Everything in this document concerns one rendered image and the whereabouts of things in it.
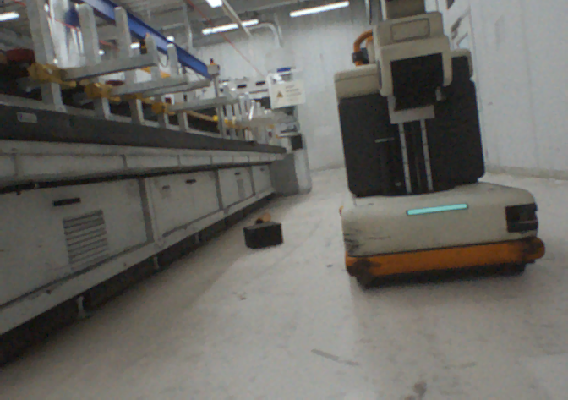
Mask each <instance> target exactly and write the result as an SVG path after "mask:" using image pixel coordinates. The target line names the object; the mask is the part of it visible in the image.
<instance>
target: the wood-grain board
mask: <svg viewBox="0 0 568 400"><path fill-rule="evenodd" d="M0 70H1V71H5V72H8V73H9V74H15V75H18V76H23V77H24V74H23V69H22V68H19V67H17V66H13V65H10V64H9V63H8V59H7V55H5V54H1V53H0ZM89 83H90V81H89V80H83V81H81V82H80V83H79V88H80V91H83V92H85V86H86V85H87V84H89ZM155 102H156V100H152V99H150V101H148V102H145V107H147V108H152V104H153V103H155ZM186 118H193V119H197V120H200V121H204V123H211V124H214V125H219V124H218V122H217V121H214V118H213V117H210V116H206V115H203V114H200V113H196V112H192V114H186Z"/></svg>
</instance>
